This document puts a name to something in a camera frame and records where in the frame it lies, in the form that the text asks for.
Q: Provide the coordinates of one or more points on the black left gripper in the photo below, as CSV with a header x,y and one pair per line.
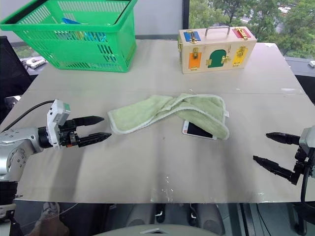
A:
x,y
66,134

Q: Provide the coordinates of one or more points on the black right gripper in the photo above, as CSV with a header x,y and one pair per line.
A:
x,y
300,164

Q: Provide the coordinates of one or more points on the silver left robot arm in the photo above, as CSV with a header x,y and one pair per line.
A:
x,y
22,145

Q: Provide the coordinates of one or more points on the light green towel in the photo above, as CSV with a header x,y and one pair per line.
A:
x,y
137,114

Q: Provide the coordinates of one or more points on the green plastic shopping basket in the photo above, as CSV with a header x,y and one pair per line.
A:
x,y
73,48

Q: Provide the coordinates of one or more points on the white power strip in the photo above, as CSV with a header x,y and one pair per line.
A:
x,y
35,63

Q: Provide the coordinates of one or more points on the white smartphone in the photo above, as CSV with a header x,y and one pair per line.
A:
x,y
194,132

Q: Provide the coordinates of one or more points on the white sneaker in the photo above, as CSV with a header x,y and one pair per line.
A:
x,y
50,211

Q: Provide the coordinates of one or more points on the small white box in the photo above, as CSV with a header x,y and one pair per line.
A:
x,y
312,63

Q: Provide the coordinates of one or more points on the blue package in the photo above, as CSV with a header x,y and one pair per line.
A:
x,y
71,21

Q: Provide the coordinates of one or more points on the wooden lock box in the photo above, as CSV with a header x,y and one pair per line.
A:
x,y
216,52

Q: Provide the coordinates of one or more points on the grey robot torso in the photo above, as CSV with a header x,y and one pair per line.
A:
x,y
160,229

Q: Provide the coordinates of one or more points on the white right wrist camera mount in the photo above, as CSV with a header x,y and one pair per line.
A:
x,y
309,140

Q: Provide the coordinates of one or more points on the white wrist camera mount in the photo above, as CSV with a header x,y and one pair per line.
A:
x,y
55,110
309,140

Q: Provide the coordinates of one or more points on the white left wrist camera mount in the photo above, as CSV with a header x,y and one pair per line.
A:
x,y
55,110

